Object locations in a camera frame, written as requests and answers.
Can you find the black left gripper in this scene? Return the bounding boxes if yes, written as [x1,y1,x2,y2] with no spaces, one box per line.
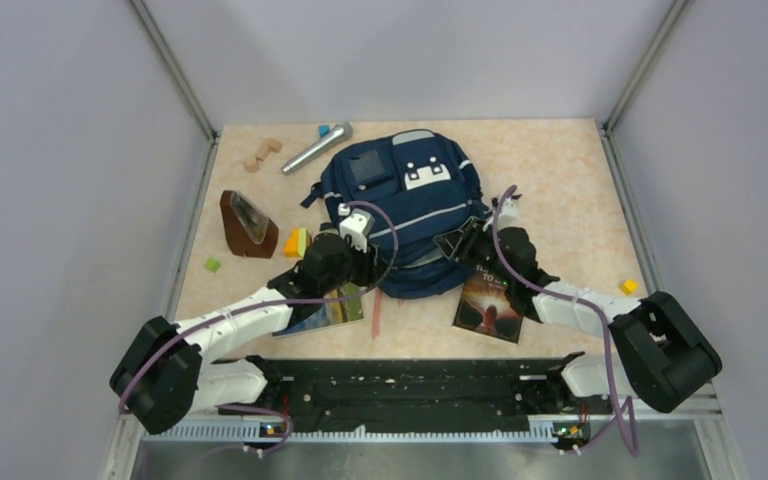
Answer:
[320,234,390,295]

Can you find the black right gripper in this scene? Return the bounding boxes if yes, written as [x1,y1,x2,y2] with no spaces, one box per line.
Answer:
[435,215,514,287]

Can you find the navy blue student backpack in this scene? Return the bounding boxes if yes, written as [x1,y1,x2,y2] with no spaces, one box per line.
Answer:
[301,129,491,300]

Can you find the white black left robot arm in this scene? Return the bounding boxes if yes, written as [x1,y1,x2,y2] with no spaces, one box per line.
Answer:
[109,233,396,434]

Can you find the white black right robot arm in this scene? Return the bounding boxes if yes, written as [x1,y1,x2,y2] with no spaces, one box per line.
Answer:
[434,219,723,413]

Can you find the orange pencils bundle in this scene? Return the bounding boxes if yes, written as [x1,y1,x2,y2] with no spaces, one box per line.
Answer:
[370,289,407,340]

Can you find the blue green landscape book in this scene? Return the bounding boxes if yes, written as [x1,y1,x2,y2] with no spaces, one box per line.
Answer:
[271,297,364,338]

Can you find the Three Days To See book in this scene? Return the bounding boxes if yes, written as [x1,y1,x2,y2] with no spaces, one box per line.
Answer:
[452,267,523,344]

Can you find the stacked colourful toy bricks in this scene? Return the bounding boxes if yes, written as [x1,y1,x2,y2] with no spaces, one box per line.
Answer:
[282,227,312,258]

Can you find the brown wooden metronome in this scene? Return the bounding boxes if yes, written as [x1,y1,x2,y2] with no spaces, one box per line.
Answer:
[219,190,279,259]

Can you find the silver microphone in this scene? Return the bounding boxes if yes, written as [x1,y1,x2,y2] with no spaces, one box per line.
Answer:
[281,122,354,175]

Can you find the small green cube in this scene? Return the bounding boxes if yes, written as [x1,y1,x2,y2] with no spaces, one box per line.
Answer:
[204,257,221,273]

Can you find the wooden block puzzle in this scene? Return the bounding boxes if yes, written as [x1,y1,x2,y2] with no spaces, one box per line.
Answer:
[243,138,283,173]

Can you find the yellow cube far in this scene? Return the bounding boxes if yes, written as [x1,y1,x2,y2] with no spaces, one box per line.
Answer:
[619,279,639,295]

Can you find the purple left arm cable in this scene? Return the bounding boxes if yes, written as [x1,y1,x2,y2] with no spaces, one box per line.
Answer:
[117,200,400,456]

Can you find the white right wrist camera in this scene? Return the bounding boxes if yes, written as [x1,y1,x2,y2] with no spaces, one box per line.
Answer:
[485,194,520,230]

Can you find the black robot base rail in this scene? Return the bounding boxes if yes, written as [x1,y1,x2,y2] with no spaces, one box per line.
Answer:
[247,355,613,446]

